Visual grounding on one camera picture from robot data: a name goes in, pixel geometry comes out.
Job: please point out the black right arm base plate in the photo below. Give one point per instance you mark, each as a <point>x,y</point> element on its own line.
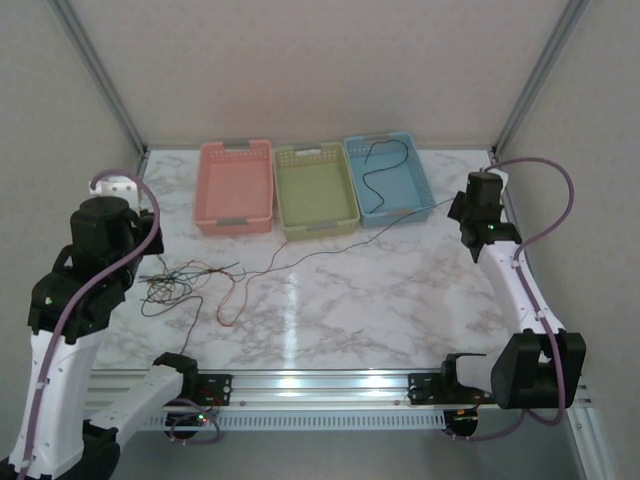
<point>425,390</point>

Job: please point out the black right controller board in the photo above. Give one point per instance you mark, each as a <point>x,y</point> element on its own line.
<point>462,422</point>

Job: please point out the pink plastic basket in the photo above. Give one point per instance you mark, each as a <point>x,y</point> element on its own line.
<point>235,185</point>

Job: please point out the black left controller board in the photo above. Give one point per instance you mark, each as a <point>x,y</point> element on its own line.
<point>192,422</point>

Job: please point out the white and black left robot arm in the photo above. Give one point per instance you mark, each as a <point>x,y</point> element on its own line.
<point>55,400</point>

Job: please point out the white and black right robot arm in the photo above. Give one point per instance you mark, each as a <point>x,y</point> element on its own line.
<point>515,285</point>

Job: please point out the black controller board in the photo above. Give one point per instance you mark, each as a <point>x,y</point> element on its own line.
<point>462,422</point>
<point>192,422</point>

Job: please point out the blue plastic basket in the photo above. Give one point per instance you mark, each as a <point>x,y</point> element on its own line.
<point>400,200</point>

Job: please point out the green plastic basket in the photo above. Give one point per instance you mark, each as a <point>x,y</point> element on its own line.
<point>315,190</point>

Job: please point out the aluminium frame post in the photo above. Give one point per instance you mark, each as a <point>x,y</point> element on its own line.
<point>104,80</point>
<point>537,75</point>

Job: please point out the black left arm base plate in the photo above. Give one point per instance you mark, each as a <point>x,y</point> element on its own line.
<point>217,387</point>

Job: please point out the aluminium mounting rail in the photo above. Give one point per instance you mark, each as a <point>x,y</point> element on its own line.
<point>320,387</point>

